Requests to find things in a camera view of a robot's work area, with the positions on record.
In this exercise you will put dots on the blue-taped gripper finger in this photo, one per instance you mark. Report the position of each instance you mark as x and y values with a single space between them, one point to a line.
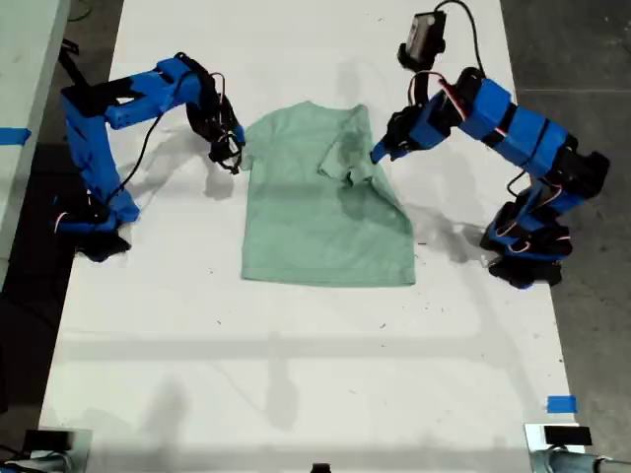
238 134

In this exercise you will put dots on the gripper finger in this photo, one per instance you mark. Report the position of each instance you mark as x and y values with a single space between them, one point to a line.
380 152

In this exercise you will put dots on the pale green T-shirt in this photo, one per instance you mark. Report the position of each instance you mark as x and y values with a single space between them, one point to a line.
315 236

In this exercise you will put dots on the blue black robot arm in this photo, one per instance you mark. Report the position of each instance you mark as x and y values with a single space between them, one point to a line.
93 148
532 138

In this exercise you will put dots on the black stand leg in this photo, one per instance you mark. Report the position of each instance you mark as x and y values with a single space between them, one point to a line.
74 69

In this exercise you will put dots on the pale side table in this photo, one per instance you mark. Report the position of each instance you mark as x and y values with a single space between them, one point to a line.
24 59

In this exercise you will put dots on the blue tape strip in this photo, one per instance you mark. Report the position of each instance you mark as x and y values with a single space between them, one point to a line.
562 405
12 135

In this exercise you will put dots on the silver metal plate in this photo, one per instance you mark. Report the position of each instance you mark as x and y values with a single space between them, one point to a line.
83 443
532 441

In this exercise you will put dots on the small black box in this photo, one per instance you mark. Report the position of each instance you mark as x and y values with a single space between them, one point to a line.
567 436
47 440

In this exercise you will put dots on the grey clamp tube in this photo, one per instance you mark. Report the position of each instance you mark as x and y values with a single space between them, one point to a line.
572 462
44 464

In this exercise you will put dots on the black camera box with label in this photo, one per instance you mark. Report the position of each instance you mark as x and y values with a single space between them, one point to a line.
228 148

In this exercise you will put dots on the black camera box grey face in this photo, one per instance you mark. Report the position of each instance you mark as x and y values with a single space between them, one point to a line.
426 34

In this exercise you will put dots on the small black mount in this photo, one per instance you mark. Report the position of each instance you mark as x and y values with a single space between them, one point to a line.
321 468

